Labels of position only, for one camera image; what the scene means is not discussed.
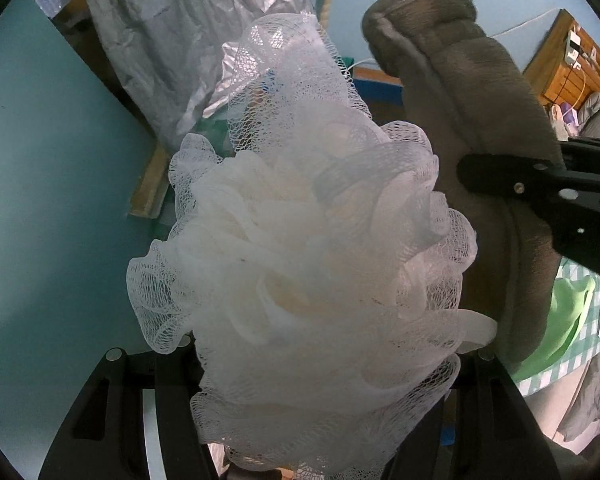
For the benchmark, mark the silver foil cover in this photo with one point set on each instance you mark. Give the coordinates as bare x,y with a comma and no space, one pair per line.
155,35

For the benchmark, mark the grey-brown towel cloth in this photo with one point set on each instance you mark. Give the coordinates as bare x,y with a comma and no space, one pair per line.
470,85

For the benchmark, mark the light green cloth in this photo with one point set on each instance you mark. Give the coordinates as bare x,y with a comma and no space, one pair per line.
565,320

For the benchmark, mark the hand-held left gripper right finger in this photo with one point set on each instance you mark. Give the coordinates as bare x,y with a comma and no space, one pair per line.
490,435

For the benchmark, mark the green checked tablecloth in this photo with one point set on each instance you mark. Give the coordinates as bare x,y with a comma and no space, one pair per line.
575,267

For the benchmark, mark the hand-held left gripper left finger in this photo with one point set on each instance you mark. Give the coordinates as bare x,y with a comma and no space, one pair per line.
120,385

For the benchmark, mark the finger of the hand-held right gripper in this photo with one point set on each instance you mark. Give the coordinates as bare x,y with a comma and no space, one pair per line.
490,172

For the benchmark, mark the white mesh bath loofah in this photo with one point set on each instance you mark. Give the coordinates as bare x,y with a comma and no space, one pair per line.
290,260

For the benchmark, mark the grey crumpled garment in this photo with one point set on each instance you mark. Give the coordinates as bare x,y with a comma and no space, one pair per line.
597,395

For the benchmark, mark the wooden shelf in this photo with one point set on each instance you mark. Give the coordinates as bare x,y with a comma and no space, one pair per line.
555,45

